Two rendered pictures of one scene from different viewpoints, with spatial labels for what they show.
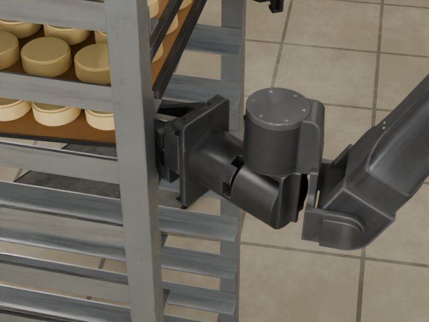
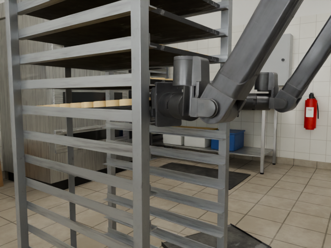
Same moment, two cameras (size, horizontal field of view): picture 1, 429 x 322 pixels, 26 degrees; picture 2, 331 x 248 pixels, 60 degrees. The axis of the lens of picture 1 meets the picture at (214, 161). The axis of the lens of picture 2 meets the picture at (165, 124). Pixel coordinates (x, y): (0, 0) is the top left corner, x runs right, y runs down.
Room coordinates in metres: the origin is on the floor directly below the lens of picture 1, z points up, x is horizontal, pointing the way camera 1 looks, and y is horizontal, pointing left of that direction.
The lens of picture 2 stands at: (0.10, -0.26, 1.01)
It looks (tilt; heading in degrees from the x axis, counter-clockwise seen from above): 6 degrees down; 24
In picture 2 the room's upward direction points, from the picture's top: straight up
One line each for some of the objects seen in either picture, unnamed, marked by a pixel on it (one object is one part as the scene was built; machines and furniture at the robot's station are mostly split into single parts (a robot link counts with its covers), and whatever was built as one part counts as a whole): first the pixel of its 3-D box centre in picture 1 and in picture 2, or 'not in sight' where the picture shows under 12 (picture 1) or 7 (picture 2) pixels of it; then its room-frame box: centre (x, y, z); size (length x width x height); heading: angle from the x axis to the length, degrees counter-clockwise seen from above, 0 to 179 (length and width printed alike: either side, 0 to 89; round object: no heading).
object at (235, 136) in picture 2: not in sight; (227, 139); (4.34, 0.63, 0.36); 0.46 x 0.38 x 0.26; 172
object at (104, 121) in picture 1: (109, 109); not in sight; (0.78, 0.11, 1.00); 0.05 x 0.05 x 0.02
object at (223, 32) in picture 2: not in sight; (154, 41); (1.18, 0.28, 1.23); 0.64 x 0.03 x 0.03; 77
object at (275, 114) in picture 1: (307, 165); (199, 86); (0.65, -0.08, 1.03); 0.12 x 0.09 x 0.11; 78
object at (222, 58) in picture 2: not in sight; (154, 64); (1.18, 0.28, 1.14); 0.64 x 0.03 x 0.03; 77
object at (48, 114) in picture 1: (56, 105); (128, 102); (0.79, 0.17, 0.99); 0.05 x 0.05 x 0.02
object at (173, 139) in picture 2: not in sight; (179, 135); (4.49, 1.46, 0.36); 0.46 x 0.38 x 0.26; 168
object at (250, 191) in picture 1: (269, 185); (185, 103); (0.66, -0.05, 1.00); 0.07 x 0.06 x 0.07; 48
